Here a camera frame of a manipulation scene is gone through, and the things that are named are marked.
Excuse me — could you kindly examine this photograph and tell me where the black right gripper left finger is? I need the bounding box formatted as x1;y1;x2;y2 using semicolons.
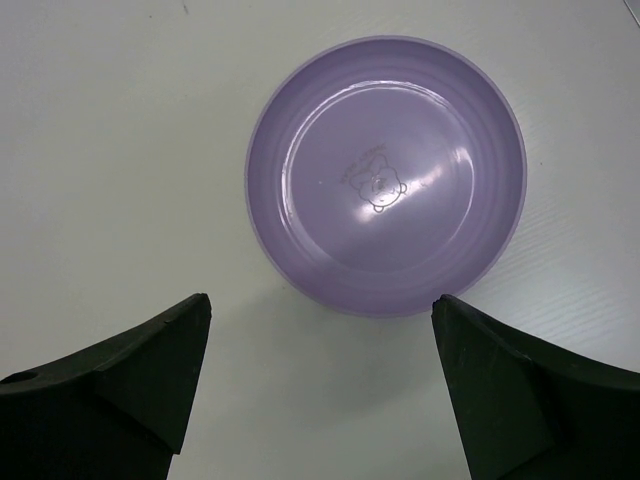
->
1;293;211;479

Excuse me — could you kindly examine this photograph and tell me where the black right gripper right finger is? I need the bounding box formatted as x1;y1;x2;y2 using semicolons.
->
432;295;639;479

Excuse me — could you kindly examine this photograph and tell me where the purple plate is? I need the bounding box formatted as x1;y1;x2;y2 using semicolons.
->
245;35;527;317

